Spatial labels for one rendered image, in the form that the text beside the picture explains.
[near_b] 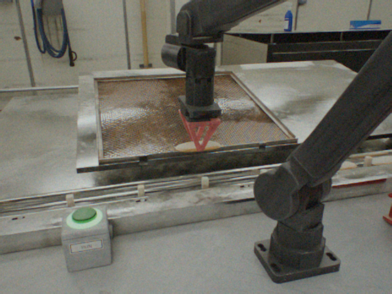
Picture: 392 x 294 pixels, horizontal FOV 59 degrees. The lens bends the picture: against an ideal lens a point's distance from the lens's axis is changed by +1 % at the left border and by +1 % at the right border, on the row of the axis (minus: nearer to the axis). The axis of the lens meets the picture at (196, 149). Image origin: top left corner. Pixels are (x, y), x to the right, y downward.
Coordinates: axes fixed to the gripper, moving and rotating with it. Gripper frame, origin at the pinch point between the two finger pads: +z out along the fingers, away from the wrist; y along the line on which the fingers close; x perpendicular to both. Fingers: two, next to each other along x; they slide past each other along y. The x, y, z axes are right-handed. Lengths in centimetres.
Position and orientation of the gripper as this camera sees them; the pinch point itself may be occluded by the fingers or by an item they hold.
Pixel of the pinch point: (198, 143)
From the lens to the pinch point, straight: 73.8
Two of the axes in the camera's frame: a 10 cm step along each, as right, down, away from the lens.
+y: 2.7, 4.2, -8.7
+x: 9.6, -0.9, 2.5
